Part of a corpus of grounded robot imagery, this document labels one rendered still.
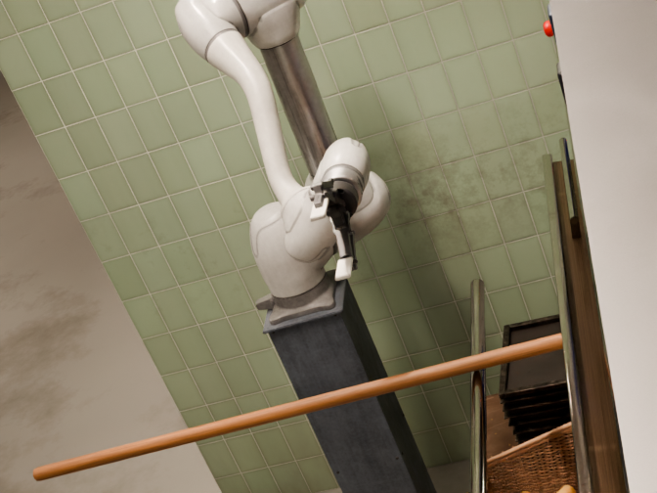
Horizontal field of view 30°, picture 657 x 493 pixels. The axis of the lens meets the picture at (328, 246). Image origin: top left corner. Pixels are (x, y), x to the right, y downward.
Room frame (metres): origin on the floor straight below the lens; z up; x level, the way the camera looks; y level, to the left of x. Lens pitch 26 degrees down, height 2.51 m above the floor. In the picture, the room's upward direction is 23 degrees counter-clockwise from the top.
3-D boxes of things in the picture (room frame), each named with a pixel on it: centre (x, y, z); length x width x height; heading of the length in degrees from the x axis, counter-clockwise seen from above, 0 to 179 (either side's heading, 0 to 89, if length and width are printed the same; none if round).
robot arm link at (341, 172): (2.31, -0.07, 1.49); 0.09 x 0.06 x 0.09; 74
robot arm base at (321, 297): (2.86, 0.13, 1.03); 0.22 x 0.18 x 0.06; 75
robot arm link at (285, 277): (2.86, 0.10, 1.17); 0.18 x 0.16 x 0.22; 110
